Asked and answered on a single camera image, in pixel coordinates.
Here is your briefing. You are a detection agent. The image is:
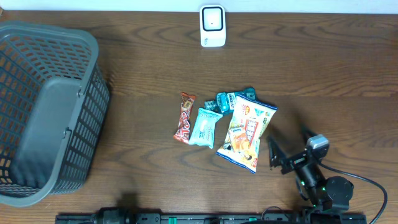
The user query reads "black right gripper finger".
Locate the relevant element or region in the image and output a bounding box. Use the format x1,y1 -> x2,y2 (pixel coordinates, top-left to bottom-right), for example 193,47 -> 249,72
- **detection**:
267,136 -> 287,167
301,125 -> 317,144

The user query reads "yellow snack bag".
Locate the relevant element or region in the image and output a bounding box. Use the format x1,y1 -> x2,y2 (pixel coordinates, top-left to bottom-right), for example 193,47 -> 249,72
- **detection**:
216,95 -> 278,174

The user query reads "blue mouthwash bottle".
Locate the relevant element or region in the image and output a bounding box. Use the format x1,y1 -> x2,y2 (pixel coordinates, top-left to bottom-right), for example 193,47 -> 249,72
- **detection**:
204,88 -> 257,114

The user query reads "light green tissue pack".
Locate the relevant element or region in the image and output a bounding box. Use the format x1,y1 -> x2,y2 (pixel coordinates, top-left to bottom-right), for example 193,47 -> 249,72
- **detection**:
188,108 -> 223,149

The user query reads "red chocolate bar wrapper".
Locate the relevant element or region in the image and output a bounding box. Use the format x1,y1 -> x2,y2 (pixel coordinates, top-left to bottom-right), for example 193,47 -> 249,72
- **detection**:
173,92 -> 196,144

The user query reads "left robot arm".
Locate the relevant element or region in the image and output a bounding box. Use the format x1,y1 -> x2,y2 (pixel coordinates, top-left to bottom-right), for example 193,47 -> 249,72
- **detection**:
91,207 -> 136,224

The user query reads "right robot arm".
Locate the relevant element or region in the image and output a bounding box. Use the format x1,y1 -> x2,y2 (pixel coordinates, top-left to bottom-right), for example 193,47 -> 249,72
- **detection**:
267,128 -> 354,212

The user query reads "white barcode scanner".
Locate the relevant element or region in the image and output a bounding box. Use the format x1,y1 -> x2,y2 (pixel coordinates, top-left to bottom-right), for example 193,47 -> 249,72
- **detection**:
199,5 -> 226,47

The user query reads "grey plastic shopping basket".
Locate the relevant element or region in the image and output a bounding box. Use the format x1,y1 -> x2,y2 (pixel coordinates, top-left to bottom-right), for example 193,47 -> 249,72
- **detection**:
1,21 -> 109,207

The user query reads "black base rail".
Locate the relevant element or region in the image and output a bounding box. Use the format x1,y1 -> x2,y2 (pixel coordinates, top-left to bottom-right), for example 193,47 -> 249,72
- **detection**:
55,212 -> 368,224

